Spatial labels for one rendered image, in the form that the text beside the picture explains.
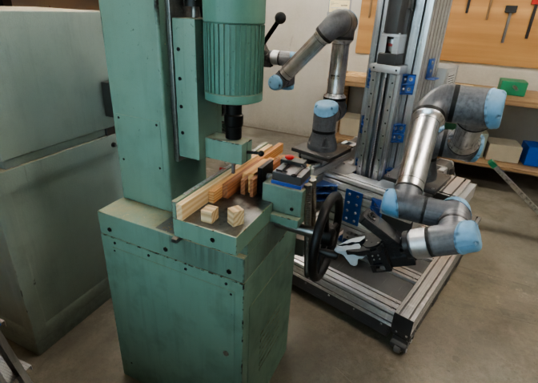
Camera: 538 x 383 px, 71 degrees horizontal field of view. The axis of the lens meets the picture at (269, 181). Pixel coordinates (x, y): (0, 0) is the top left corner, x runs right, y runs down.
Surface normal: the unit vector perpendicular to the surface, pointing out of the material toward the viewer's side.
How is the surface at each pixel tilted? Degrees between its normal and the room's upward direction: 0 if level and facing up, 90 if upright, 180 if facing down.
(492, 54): 90
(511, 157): 90
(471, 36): 90
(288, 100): 90
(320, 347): 0
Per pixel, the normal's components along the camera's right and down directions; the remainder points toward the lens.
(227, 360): -0.43, 0.36
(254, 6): 0.62, 0.35
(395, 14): -0.63, 0.30
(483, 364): 0.04, -0.91
